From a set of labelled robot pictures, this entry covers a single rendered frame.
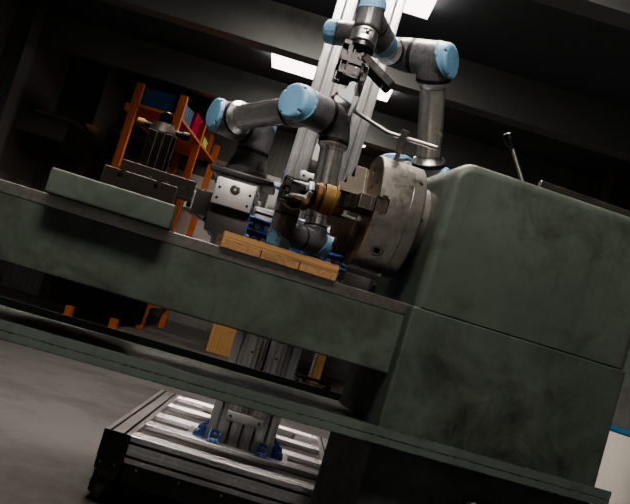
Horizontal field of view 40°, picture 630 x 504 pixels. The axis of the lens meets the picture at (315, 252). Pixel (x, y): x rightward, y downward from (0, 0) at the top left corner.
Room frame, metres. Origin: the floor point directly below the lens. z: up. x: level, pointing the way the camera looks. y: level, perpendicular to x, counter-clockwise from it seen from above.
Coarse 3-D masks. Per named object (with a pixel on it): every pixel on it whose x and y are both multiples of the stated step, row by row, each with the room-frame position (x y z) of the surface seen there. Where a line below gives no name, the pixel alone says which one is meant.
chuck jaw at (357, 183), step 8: (360, 168) 2.40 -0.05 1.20; (352, 176) 2.37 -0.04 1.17; (360, 176) 2.38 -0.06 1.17; (368, 176) 2.39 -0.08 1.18; (344, 184) 2.35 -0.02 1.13; (352, 184) 2.36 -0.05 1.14; (360, 184) 2.37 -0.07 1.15; (344, 192) 2.35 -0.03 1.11; (352, 192) 2.34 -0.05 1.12; (360, 192) 2.35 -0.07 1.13
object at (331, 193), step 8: (320, 184) 2.30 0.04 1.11; (328, 184) 2.31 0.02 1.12; (320, 192) 2.29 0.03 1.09; (328, 192) 2.29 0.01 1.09; (336, 192) 2.30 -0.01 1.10; (312, 200) 2.29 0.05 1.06; (320, 200) 2.30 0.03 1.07; (328, 200) 2.29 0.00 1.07; (336, 200) 2.29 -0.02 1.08; (312, 208) 2.32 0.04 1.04; (320, 208) 2.30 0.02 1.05; (328, 208) 2.30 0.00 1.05; (336, 208) 2.31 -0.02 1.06; (328, 216) 2.32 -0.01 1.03
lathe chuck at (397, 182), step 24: (384, 168) 2.23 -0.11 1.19; (408, 168) 2.28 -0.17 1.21; (384, 192) 2.20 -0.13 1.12; (408, 192) 2.22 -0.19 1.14; (360, 216) 2.39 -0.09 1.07; (384, 216) 2.20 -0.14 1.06; (360, 240) 2.25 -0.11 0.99; (384, 240) 2.22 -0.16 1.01; (360, 264) 2.29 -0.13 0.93; (384, 264) 2.27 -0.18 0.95
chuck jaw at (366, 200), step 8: (344, 200) 2.28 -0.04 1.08; (352, 200) 2.25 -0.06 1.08; (360, 200) 2.21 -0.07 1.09; (368, 200) 2.21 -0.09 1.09; (376, 200) 2.21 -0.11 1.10; (384, 200) 2.20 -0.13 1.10; (344, 208) 2.29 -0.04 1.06; (352, 208) 2.26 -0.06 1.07; (360, 208) 2.22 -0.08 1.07; (368, 208) 2.21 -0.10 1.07; (376, 208) 2.20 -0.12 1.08; (384, 208) 2.20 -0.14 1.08
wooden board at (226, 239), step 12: (216, 240) 2.40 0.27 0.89; (228, 240) 2.12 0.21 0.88; (240, 240) 2.12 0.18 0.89; (252, 240) 2.13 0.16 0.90; (240, 252) 2.13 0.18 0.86; (252, 252) 2.13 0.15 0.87; (264, 252) 2.13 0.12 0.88; (276, 252) 2.14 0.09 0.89; (288, 252) 2.14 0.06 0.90; (288, 264) 2.14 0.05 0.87; (300, 264) 2.15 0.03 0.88; (312, 264) 2.15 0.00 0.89; (324, 264) 2.16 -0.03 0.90; (324, 276) 2.16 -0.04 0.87; (336, 276) 2.16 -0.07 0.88
